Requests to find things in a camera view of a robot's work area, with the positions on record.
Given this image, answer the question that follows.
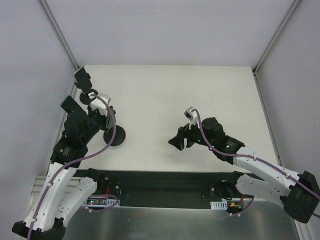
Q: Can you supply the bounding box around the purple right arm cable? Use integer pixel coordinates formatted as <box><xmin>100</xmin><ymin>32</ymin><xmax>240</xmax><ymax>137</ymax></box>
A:
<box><xmin>193</xmin><ymin>108</ymin><xmax>320</xmax><ymax>218</ymax></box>

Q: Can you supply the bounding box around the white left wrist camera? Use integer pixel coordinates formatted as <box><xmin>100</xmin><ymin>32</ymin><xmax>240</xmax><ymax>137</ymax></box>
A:
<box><xmin>89</xmin><ymin>92</ymin><xmax>111</xmax><ymax>117</ymax></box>

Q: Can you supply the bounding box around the white slotted cable duct left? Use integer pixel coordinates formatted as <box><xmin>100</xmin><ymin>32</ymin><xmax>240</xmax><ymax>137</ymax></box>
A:
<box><xmin>81</xmin><ymin>198</ymin><xmax>120</xmax><ymax>208</ymax></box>

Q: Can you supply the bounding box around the black phone silver edge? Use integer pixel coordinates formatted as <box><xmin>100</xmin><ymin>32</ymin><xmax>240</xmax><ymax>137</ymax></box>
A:
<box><xmin>74</xmin><ymin>67</ymin><xmax>93</xmax><ymax>94</ymax></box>

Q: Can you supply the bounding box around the white slotted cable duct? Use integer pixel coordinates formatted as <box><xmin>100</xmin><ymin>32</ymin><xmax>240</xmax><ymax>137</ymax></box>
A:
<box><xmin>81</xmin><ymin>198</ymin><xmax>120</xmax><ymax>208</ymax></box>
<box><xmin>210</xmin><ymin>199</ymin><xmax>228</xmax><ymax>211</ymax></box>

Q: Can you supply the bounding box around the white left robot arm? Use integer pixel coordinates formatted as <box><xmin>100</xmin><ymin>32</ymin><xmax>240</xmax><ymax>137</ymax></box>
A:
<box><xmin>11</xmin><ymin>105</ymin><xmax>117</xmax><ymax>240</ymax></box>

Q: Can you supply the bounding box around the aluminium frame post left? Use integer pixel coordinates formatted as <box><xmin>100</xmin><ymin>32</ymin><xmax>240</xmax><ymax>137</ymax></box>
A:
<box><xmin>37</xmin><ymin>0</ymin><xmax>85</xmax><ymax>75</ymax></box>

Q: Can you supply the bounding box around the black phone teal edge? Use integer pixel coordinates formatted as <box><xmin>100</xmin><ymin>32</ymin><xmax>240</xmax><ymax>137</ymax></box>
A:
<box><xmin>60</xmin><ymin>95</ymin><xmax>85</xmax><ymax>115</ymax></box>

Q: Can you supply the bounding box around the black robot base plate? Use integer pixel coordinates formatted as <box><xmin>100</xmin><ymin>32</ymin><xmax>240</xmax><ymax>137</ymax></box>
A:
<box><xmin>93</xmin><ymin>170</ymin><xmax>242</xmax><ymax>209</ymax></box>

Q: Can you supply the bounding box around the black round-base phone stand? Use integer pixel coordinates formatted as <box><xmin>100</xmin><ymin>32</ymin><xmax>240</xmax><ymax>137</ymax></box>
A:
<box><xmin>74</xmin><ymin>67</ymin><xmax>98</xmax><ymax>105</ymax></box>

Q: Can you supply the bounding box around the aluminium frame post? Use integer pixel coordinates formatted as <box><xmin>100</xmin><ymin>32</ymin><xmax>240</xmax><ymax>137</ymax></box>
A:
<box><xmin>252</xmin><ymin>0</ymin><xmax>303</xmax><ymax>76</ymax></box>
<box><xmin>37</xmin><ymin>0</ymin><xmax>85</xmax><ymax>75</ymax></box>

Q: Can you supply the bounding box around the white slotted cable duct right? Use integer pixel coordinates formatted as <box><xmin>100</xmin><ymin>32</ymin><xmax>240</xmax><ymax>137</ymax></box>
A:
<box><xmin>210</xmin><ymin>199</ymin><xmax>228</xmax><ymax>211</ymax></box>

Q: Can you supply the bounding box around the aluminium frame post right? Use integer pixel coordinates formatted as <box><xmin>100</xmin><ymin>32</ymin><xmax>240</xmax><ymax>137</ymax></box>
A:
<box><xmin>252</xmin><ymin>0</ymin><xmax>303</xmax><ymax>76</ymax></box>

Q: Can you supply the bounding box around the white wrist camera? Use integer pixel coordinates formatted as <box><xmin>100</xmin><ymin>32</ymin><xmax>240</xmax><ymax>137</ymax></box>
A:
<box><xmin>184</xmin><ymin>106</ymin><xmax>199</xmax><ymax>130</ymax></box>
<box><xmin>89</xmin><ymin>92</ymin><xmax>111</xmax><ymax>117</ymax></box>

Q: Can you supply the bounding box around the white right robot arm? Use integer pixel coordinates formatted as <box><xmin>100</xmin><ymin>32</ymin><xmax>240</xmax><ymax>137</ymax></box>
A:
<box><xmin>168</xmin><ymin>117</ymin><xmax>320</xmax><ymax>224</ymax></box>

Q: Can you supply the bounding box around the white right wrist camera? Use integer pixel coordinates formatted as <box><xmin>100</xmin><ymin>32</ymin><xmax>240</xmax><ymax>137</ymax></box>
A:
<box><xmin>184</xmin><ymin>106</ymin><xmax>199</xmax><ymax>130</ymax></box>

